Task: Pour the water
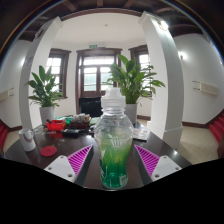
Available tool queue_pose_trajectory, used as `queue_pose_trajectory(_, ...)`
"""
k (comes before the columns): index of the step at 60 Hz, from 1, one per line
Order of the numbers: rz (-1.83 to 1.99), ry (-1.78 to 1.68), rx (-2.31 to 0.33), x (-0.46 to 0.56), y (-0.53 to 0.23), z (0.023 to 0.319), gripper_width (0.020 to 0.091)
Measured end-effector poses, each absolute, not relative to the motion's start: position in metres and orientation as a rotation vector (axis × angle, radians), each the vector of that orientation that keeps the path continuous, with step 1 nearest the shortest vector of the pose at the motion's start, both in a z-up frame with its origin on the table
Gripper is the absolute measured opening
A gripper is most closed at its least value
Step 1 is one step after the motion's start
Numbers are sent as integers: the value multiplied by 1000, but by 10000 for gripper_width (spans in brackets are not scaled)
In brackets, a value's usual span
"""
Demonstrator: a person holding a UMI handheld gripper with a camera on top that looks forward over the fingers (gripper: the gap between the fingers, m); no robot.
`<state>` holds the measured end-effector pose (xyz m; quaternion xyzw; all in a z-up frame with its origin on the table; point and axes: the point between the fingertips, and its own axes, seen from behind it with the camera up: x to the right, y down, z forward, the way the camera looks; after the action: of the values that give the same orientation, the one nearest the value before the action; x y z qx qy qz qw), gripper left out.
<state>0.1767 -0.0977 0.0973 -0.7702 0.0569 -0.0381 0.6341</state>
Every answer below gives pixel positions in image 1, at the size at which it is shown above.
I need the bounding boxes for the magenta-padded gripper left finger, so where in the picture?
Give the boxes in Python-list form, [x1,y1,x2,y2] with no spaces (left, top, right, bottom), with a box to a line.
[43,144,95,187]

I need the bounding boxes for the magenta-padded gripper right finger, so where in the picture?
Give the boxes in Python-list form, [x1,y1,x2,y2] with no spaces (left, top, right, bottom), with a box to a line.
[133,143,183,186]

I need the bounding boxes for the flat round red coaster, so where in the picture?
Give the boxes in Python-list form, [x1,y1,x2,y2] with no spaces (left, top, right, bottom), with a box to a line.
[40,145,58,158]

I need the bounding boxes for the white paper booklet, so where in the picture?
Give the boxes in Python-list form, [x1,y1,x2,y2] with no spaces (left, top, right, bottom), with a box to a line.
[132,127,151,142]

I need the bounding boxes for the black flat device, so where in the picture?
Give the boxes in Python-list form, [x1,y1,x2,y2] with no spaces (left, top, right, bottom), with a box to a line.
[62,128,80,136]

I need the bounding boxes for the red plastic box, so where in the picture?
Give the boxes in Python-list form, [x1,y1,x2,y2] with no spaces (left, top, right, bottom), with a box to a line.
[46,119,68,132]

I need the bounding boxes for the dark snack tray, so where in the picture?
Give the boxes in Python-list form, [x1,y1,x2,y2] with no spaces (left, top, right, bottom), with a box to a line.
[69,113,92,130]

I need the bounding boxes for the clear green-labelled drink bottle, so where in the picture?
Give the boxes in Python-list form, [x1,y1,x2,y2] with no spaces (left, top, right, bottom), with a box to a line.
[93,87,135,191]

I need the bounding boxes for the black office chair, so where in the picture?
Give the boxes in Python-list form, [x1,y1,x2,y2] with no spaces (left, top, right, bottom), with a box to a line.
[78,96,104,118]

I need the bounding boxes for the red sofa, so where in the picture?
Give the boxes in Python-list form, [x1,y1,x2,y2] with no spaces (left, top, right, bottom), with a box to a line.
[208,113,224,145]
[0,119,9,153]

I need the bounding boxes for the potted green leafy plant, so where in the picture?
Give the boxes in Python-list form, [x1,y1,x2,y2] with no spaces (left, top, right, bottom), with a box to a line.
[105,54,166,126]
[24,64,65,126]

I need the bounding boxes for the dark wooden double door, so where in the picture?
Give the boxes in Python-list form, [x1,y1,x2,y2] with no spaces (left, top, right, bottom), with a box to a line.
[75,47,123,114]

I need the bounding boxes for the white wall radiator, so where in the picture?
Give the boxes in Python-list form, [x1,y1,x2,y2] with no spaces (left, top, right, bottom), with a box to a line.
[192,79,220,97]
[0,87,16,102]

